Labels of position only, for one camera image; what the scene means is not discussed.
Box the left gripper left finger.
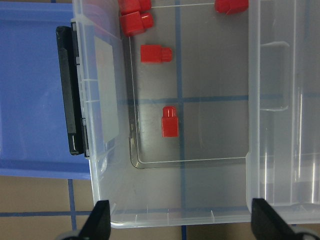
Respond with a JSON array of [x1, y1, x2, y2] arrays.
[[77, 200, 111, 240]]

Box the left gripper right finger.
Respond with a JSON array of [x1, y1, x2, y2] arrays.
[[251, 198, 297, 240]]

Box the red block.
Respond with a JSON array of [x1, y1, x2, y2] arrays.
[[161, 106, 179, 138], [118, 0, 152, 16], [140, 44, 173, 64], [214, 0, 249, 15], [119, 11, 154, 37]]

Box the clear plastic box lid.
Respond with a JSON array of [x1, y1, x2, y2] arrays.
[[246, 0, 320, 224]]

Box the blue plastic tray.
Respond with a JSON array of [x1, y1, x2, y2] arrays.
[[0, 1, 90, 180]]

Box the clear plastic storage box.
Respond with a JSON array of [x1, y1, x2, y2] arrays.
[[72, 0, 251, 229]]

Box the black box latch handle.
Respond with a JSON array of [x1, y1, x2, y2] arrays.
[[55, 22, 90, 158]]

